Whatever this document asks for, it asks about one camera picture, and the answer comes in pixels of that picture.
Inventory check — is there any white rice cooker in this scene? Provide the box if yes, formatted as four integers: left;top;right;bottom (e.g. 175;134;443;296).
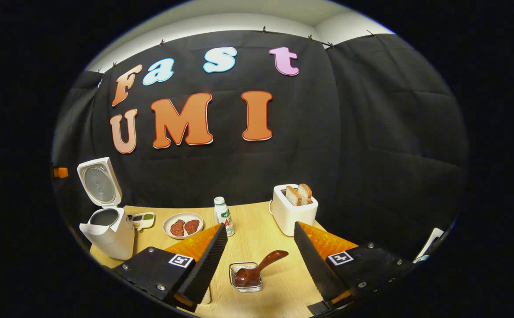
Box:
77;157;135;260

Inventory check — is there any white toaster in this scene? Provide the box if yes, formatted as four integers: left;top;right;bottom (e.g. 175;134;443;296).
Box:
269;184;318;237

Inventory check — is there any black backdrop cloth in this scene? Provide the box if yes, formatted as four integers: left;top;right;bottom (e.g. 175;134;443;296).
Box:
52;30;469;261

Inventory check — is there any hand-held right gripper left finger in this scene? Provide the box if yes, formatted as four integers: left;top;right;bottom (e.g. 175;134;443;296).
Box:
112;223;228;313

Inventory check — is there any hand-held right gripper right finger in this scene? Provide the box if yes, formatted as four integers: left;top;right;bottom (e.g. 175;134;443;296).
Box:
294;222;416;310

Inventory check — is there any white bottle with green cap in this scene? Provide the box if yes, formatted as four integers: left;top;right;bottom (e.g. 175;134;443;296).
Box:
214;197;235;237

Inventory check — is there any white divided condiment dish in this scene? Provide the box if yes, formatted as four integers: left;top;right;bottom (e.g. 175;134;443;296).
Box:
127;212;155;231

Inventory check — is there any clear wire chopstick holder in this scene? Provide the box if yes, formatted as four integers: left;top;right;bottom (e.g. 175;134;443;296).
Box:
229;261;263;293

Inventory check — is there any brown wooden spoon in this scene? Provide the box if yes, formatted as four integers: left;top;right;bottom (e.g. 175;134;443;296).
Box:
235;250;289;287

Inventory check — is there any white round plate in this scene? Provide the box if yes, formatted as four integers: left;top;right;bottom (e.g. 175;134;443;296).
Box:
163;212;204;240

